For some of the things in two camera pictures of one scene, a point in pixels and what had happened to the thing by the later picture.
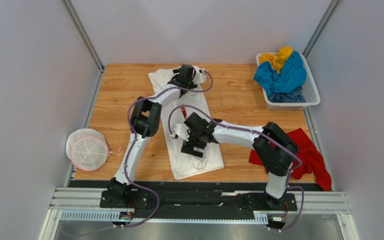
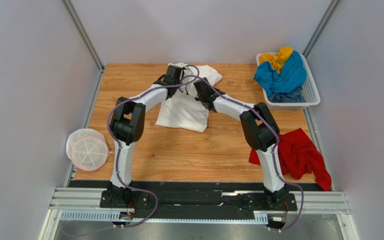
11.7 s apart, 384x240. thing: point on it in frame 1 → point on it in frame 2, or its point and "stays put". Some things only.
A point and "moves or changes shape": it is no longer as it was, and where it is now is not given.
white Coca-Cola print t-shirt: x=184 y=164 moves or changes shape
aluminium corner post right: x=324 y=19 stays put
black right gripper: x=194 y=145 → x=201 y=98
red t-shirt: x=312 y=161 stays put
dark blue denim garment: x=295 y=96 stays put
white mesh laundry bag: x=88 y=149 stays put
